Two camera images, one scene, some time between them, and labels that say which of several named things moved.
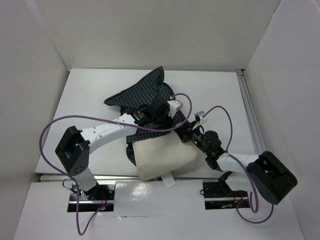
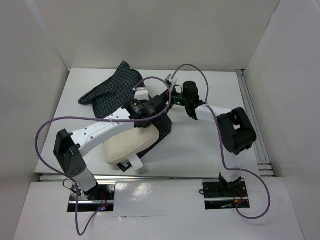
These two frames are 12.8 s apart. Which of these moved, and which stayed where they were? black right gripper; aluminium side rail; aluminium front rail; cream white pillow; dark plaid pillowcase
Moved: dark plaid pillowcase; black right gripper; cream white pillow
Stayed: aluminium side rail; aluminium front rail
